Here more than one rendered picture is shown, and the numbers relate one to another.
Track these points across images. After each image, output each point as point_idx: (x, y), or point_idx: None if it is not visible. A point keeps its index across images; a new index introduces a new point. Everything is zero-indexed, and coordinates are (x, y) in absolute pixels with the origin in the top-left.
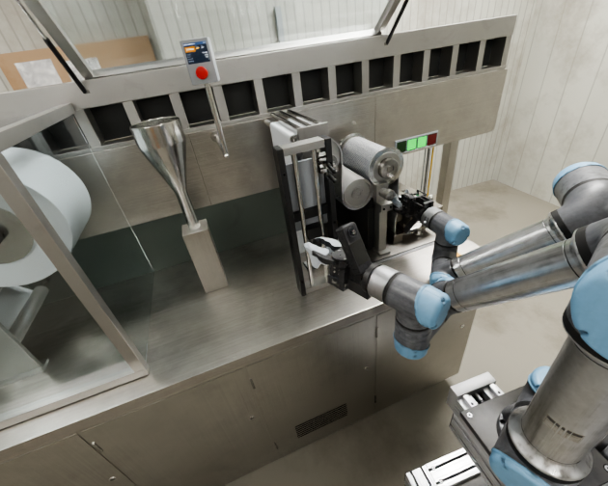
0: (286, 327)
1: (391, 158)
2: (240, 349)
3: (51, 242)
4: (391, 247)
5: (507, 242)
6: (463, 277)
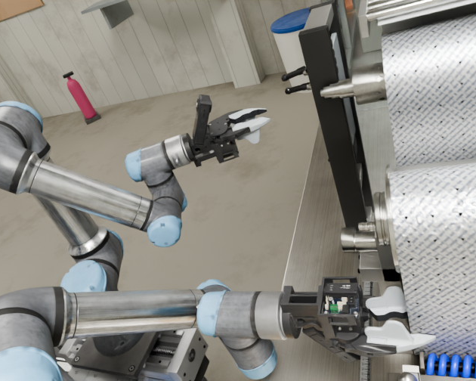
0: (319, 190)
1: (376, 202)
2: (319, 160)
3: None
4: (399, 367)
5: (124, 291)
6: (131, 194)
